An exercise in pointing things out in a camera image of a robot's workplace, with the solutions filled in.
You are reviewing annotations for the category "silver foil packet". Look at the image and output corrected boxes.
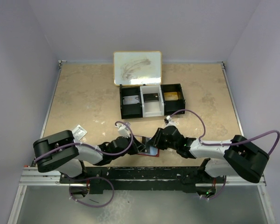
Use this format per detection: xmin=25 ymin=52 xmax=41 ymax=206
xmin=72 ymin=125 xmax=87 ymax=140

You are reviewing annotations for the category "small whiteboard with stand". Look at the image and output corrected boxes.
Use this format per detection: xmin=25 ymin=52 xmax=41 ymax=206
xmin=113 ymin=51 xmax=162 ymax=86

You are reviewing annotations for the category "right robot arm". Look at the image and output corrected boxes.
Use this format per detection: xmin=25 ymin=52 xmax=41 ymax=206
xmin=147 ymin=126 xmax=269 ymax=183

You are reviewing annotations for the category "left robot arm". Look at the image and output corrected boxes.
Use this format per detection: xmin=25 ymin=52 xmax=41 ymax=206
xmin=33 ymin=130 xmax=146 ymax=183

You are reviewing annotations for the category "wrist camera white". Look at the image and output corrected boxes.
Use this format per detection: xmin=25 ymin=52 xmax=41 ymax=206
xmin=115 ymin=122 xmax=130 ymax=138
xmin=164 ymin=115 xmax=177 ymax=127

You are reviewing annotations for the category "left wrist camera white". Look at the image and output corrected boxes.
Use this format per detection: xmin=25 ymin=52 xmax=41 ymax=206
xmin=115 ymin=122 xmax=130 ymax=138

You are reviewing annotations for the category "gold credit card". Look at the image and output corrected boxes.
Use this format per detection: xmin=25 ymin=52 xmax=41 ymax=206
xmin=164 ymin=92 xmax=179 ymax=101

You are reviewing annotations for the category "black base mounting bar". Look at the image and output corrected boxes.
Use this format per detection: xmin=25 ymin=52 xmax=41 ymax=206
xmin=60 ymin=167 xmax=224 ymax=193

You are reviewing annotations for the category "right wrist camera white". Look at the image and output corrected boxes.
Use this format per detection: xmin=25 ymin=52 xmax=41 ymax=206
xmin=164 ymin=115 xmax=177 ymax=127

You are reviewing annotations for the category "black white three-bin organizer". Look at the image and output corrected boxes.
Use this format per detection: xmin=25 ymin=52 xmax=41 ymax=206
xmin=119 ymin=84 xmax=186 ymax=119

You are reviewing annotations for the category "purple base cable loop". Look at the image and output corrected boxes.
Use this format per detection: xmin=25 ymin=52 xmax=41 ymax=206
xmin=69 ymin=176 xmax=115 ymax=208

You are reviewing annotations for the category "red card holder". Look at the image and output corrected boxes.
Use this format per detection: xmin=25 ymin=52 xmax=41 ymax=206
xmin=134 ymin=135 xmax=160 ymax=157

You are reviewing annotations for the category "silver credit card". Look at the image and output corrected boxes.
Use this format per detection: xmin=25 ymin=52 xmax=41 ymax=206
xmin=123 ymin=95 xmax=140 ymax=105

